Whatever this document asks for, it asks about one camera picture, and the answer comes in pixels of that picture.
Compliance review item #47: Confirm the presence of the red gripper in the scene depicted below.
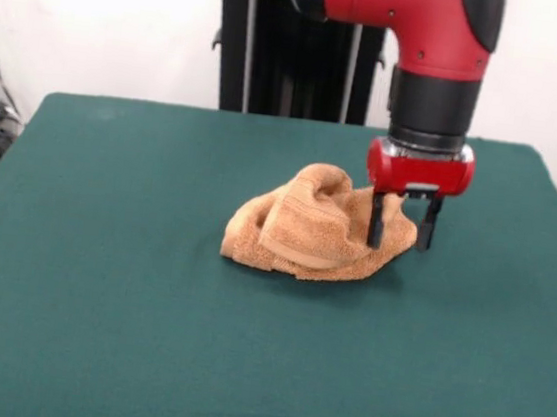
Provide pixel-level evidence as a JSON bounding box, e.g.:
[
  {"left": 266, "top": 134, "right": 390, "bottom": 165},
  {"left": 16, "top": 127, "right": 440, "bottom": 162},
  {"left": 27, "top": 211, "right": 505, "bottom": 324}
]
[{"left": 357, "top": 135, "right": 479, "bottom": 259}]

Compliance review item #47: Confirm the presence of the orange terry towel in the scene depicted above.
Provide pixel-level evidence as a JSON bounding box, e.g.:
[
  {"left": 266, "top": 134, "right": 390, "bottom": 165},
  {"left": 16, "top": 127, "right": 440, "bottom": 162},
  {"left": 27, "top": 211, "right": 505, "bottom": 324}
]
[{"left": 217, "top": 152, "right": 424, "bottom": 293}]

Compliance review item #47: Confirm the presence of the dark green table cloth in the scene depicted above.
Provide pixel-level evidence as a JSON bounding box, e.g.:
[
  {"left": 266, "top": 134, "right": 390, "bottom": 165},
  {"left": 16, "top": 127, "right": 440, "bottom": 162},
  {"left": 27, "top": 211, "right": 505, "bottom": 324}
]
[{"left": 0, "top": 83, "right": 557, "bottom": 417}]

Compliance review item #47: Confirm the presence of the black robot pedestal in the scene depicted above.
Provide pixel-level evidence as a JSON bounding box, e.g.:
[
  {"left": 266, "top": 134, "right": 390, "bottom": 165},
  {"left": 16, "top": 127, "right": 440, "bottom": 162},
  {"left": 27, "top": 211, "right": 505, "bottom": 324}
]
[{"left": 204, "top": 0, "right": 406, "bottom": 130}]

